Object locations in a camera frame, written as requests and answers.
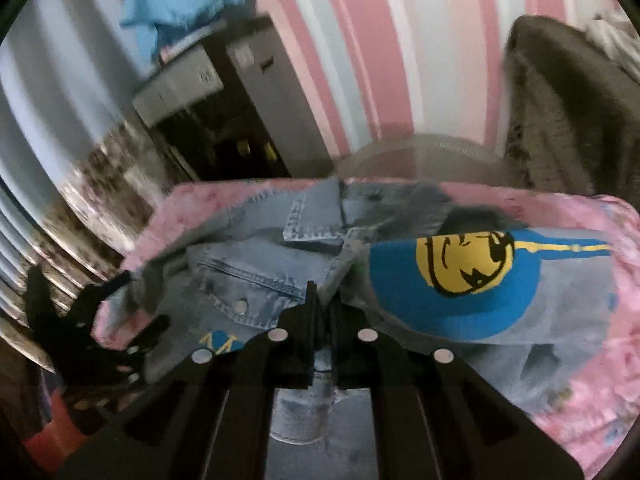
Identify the pink floral bed quilt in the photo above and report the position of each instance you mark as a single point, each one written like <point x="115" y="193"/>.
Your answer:
<point x="592" y="412"/>

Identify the white cloth bundle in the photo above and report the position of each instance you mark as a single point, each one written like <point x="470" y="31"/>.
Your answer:
<point x="614" y="35"/>

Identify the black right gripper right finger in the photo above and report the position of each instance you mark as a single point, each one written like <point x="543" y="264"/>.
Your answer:
<point x="435" y="418"/>

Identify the grey air cooler appliance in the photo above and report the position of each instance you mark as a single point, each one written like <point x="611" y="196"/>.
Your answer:
<point x="230" y="107"/>

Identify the blue denim jacket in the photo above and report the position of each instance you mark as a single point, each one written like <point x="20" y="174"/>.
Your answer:
<point x="526" y="308"/>

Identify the dark grey fuzzy blanket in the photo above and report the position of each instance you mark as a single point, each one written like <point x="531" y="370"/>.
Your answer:
<point x="574" y="119"/>

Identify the grey bed headboard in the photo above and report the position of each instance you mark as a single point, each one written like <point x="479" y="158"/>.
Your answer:
<point x="433" y="157"/>

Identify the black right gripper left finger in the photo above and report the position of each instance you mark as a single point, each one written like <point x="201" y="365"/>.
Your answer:
<point x="210" y="417"/>

